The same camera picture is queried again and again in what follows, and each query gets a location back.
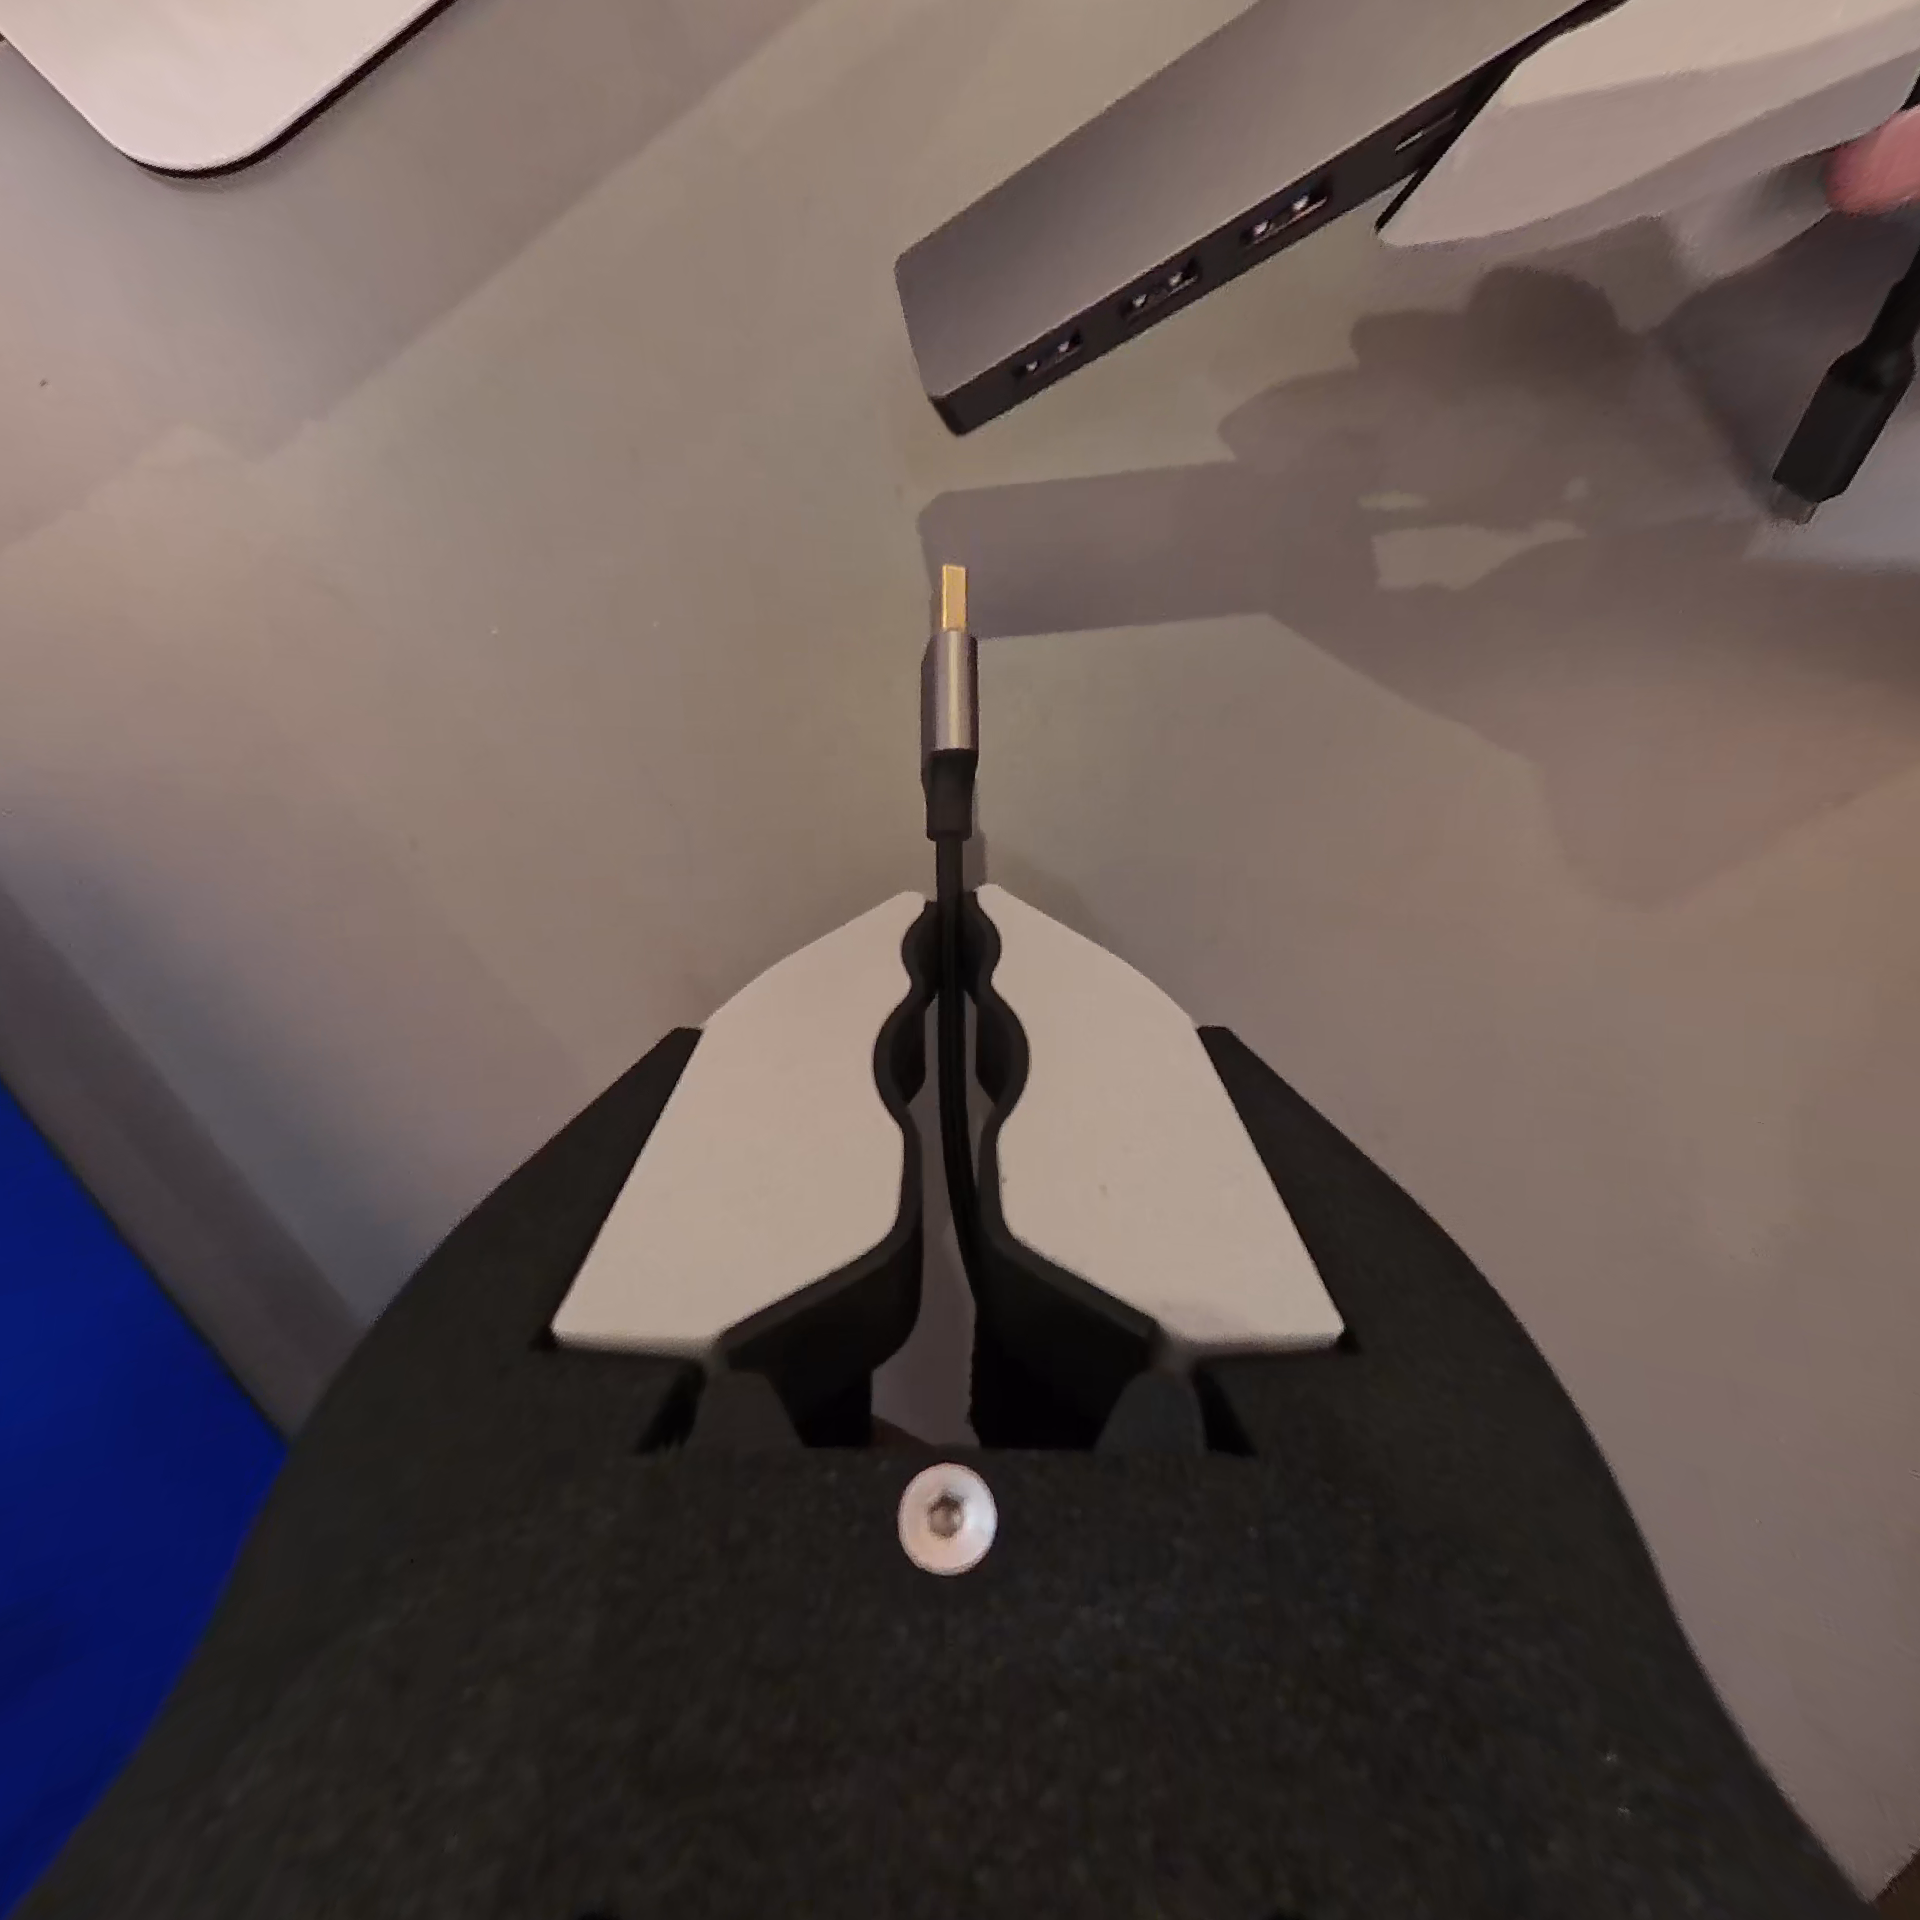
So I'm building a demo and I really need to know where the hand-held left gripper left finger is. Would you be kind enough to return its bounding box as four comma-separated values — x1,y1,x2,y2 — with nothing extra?
548,886,944,1450

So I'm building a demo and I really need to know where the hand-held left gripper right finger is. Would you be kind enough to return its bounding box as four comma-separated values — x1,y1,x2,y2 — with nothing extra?
968,881,1346,1450

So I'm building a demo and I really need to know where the braided usb cable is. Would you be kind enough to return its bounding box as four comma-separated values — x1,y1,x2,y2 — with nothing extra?
916,561,986,1359

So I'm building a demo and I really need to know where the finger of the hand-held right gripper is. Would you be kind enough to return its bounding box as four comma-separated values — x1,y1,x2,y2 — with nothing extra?
1376,0,1920,251

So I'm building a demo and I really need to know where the grey usb hub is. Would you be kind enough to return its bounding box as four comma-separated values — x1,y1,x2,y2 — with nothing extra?
894,0,1920,528

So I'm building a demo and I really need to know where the blue plastic bin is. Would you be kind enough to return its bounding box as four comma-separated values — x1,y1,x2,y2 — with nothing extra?
0,1078,290,1865

